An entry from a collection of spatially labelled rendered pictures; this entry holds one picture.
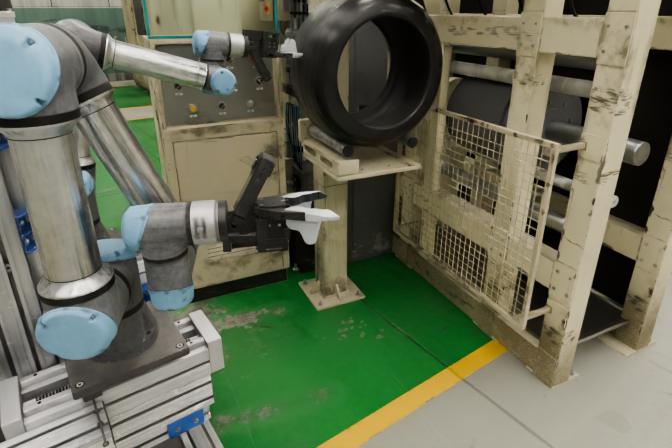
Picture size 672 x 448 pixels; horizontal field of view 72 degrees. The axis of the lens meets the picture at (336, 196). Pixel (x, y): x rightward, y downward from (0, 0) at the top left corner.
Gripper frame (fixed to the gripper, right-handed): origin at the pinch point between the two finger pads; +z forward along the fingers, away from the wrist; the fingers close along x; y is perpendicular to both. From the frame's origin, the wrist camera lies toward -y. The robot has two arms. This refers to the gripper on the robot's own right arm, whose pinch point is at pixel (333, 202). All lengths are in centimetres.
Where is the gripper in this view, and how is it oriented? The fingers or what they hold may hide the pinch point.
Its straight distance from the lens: 81.9
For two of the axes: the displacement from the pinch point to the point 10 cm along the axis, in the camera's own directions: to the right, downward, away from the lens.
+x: 1.6, 2.4, -9.6
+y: 0.2, 9.7, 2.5
